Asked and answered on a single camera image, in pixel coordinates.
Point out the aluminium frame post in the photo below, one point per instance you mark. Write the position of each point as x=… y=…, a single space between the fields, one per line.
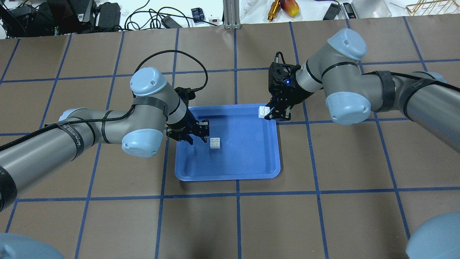
x=231 y=14

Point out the white plain block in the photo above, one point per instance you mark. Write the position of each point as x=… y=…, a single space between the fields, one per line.
x=215 y=143

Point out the red yellow mango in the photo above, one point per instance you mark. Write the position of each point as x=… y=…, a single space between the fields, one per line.
x=290 y=7

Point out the blue plastic tray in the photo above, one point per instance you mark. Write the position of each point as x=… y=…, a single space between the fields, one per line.
x=249 y=146

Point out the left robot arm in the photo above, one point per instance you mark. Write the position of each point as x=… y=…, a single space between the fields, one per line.
x=157 y=109

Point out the brass cylinder tool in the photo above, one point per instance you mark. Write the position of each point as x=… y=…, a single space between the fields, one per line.
x=273 y=11

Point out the black power adapter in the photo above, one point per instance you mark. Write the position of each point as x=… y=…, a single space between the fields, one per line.
x=168 y=22

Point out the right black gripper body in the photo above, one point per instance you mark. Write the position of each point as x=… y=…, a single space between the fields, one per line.
x=295 y=94

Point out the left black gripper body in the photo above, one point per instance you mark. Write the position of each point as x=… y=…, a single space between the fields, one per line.
x=182 y=123

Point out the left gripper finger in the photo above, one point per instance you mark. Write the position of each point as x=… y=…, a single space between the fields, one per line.
x=204 y=129
x=188 y=138

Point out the gold wire rack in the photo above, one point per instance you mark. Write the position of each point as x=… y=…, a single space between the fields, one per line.
x=433 y=7

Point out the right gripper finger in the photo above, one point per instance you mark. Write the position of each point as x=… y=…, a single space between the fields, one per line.
x=272 y=114
x=285 y=114

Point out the white block with studs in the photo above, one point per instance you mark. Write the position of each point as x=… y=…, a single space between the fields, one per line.
x=263 y=111

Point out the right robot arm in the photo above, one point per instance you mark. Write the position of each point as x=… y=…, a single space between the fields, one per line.
x=382 y=145

